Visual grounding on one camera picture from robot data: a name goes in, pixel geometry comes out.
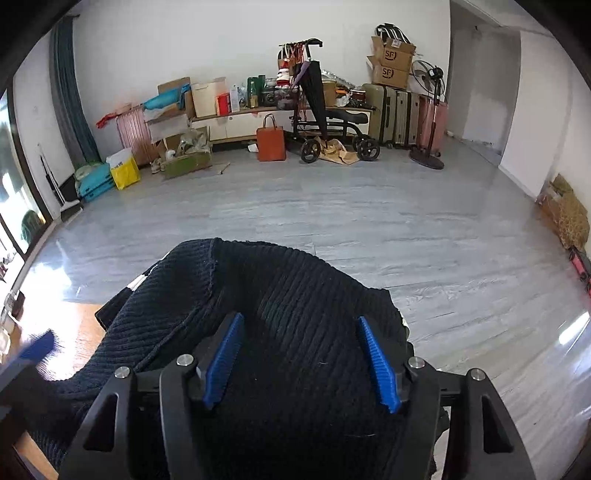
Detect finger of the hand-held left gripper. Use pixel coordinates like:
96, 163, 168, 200
0, 329, 56, 384

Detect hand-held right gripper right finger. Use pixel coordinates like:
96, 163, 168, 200
358, 316, 536, 480

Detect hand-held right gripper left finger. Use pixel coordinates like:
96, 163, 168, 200
59, 311, 245, 480

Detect black white-striped sweater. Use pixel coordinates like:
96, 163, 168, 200
18, 237, 451, 480

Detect broom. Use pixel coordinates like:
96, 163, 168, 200
37, 143, 84, 222

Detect sliding glass door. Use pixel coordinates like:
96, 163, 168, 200
0, 90, 54, 278

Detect teal plastic crates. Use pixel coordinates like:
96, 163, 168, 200
76, 162, 116, 202

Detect yellow shopping bag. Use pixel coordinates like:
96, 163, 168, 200
107, 148, 140, 190

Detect olive green box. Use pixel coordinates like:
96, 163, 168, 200
161, 129, 214, 180

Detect standing fan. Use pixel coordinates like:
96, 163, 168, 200
409, 60, 446, 170

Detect brown crumpled paper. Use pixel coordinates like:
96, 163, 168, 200
318, 141, 361, 164

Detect red long object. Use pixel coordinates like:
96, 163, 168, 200
570, 247, 591, 296

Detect orange paper bag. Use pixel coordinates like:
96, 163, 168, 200
256, 113, 287, 162

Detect large pink ribbed suitcase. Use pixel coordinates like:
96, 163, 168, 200
115, 105, 160, 167

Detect low white cabinet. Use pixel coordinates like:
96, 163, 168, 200
191, 105, 375, 144

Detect brown patterned sack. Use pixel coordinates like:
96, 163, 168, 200
536, 174, 591, 252

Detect small olive suitcase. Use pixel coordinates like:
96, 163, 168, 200
394, 90, 421, 148

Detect large olive suitcase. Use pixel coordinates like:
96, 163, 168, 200
361, 83, 398, 148

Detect small pink suitcase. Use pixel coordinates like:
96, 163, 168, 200
418, 95, 448, 146

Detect dark curtain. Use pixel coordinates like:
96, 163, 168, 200
48, 21, 102, 162

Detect pile of open cardboard boxes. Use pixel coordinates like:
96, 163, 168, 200
143, 76, 213, 153

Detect white lidded bucket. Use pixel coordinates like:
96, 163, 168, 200
191, 78, 227, 118

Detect black knee scooter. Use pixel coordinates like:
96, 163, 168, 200
278, 38, 380, 164

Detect brown shipping cardboard box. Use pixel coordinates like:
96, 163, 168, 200
370, 34, 416, 72
367, 56, 413, 89

